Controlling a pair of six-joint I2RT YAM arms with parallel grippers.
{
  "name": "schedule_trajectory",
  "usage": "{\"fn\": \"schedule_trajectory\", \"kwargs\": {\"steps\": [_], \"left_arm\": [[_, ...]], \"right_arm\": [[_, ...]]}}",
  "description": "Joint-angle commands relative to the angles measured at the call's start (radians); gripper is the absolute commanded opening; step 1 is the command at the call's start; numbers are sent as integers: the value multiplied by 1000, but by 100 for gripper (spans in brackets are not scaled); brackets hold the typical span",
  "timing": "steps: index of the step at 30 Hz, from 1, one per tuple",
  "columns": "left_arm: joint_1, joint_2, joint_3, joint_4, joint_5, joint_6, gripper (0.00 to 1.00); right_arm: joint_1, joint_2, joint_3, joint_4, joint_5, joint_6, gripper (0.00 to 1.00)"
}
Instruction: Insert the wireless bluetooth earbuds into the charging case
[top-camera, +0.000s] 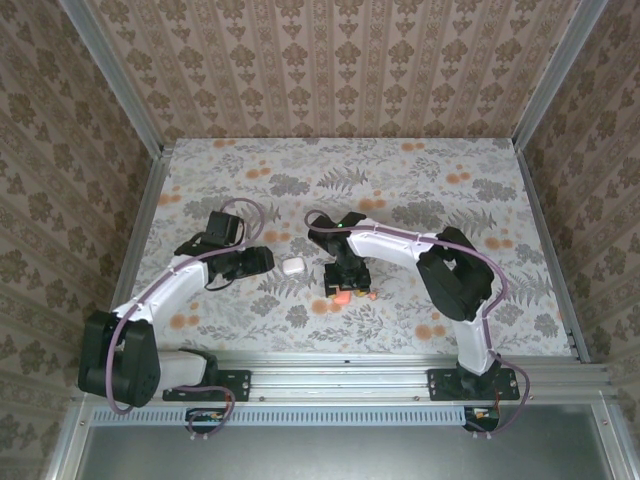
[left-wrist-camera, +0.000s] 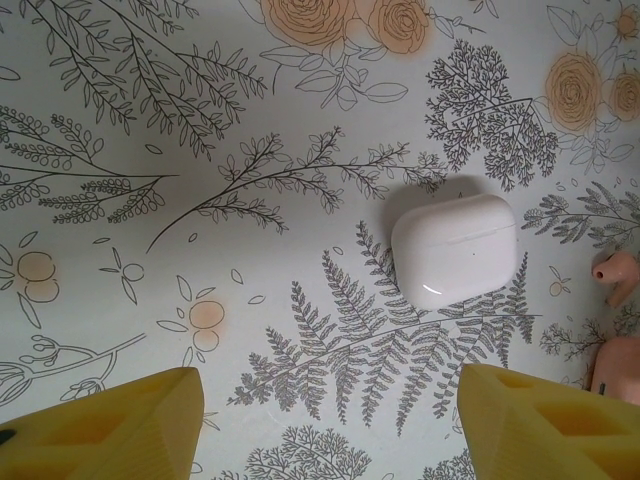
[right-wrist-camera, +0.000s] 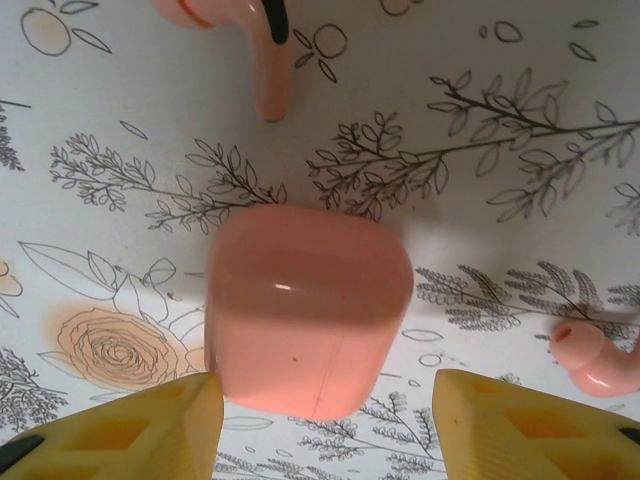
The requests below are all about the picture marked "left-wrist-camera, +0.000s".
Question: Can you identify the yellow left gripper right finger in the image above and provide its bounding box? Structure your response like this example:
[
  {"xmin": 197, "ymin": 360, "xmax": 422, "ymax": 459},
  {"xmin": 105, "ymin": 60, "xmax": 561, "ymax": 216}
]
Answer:
[{"xmin": 458, "ymin": 363, "xmax": 640, "ymax": 480}]

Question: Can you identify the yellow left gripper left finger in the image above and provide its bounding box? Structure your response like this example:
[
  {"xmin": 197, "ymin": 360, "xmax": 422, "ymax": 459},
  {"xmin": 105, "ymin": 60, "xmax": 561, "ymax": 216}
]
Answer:
[{"xmin": 0, "ymin": 367, "xmax": 205, "ymax": 480}]

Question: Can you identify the pink earbud charging case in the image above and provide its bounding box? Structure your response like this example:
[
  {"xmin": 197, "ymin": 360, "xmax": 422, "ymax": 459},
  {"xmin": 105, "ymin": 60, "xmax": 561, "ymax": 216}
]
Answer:
[{"xmin": 583, "ymin": 335, "xmax": 640, "ymax": 404}]

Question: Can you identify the pink wireless earbud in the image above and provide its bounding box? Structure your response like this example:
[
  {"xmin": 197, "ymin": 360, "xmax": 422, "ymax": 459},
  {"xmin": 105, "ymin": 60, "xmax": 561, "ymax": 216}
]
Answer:
[{"xmin": 591, "ymin": 251, "xmax": 640, "ymax": 308}]

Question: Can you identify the white earbud charging case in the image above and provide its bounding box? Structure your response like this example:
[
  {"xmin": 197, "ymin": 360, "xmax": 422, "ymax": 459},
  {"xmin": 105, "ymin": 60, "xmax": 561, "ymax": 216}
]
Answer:
[{"xmin": 390, "ymin": 193, "xmax": 519, "ymax": 308}]

